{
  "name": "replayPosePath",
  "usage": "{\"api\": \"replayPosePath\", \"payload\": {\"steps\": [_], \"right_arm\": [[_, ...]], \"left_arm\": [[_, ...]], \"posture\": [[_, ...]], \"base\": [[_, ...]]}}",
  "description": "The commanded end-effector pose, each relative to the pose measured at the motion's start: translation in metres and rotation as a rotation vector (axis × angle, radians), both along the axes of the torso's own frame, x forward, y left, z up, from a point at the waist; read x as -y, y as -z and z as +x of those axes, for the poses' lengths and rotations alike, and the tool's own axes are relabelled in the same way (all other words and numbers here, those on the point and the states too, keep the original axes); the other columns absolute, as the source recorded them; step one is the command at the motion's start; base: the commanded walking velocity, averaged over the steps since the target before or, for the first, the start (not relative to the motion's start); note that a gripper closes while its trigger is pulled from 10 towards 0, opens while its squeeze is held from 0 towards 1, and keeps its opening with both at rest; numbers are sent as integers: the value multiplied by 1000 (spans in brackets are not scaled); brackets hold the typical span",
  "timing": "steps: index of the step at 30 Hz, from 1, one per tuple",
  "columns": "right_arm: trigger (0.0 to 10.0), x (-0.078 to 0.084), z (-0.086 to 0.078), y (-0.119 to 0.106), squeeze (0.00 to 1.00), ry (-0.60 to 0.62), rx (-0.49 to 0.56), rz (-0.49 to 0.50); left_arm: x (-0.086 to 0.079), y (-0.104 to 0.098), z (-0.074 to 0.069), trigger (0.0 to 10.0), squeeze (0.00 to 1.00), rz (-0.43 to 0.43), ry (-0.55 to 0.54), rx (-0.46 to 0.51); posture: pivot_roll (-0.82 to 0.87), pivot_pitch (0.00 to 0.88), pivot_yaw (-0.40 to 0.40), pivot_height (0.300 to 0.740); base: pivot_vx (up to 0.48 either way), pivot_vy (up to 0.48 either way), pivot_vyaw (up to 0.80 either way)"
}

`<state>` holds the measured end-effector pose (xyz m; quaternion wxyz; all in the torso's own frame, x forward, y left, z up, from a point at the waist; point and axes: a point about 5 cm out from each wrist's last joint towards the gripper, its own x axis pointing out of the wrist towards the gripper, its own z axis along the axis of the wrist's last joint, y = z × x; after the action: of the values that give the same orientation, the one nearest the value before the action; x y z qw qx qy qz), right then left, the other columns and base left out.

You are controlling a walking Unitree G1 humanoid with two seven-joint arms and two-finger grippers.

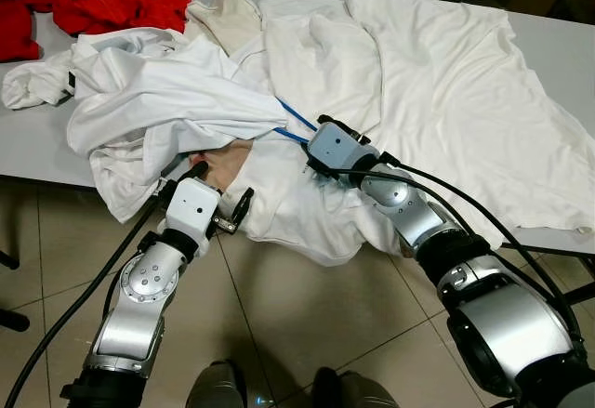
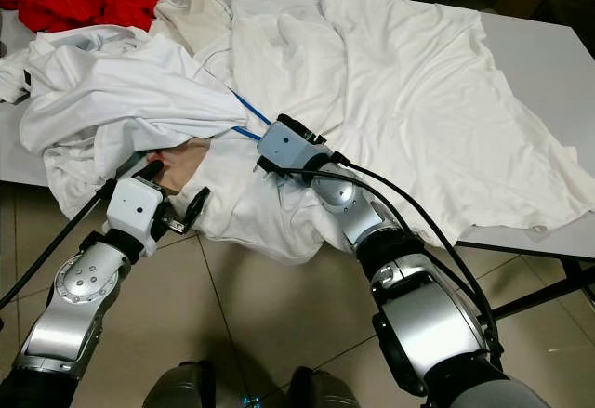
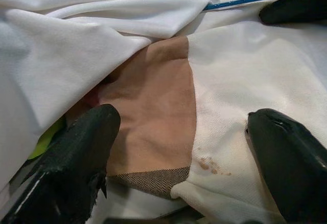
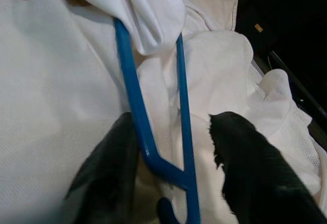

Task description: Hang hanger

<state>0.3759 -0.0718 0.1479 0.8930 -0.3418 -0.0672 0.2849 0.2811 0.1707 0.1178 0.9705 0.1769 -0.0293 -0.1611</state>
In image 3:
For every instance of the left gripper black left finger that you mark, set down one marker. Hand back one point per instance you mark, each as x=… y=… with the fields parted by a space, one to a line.
x=64 y=170

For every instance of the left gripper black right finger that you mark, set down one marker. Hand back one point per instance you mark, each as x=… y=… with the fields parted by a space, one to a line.
x=293 y=170

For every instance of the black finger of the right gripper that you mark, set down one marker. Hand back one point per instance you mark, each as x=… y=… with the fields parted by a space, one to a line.
x=299 y=11

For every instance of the white garment with brown patch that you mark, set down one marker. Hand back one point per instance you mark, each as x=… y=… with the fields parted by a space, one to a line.
x=242 y=68

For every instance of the white printed T-shirt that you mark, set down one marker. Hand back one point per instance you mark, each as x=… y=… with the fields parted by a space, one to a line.
x=64 y=55

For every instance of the neon green tag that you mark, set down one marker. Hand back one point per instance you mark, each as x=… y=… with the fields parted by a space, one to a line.
x=46 y=142

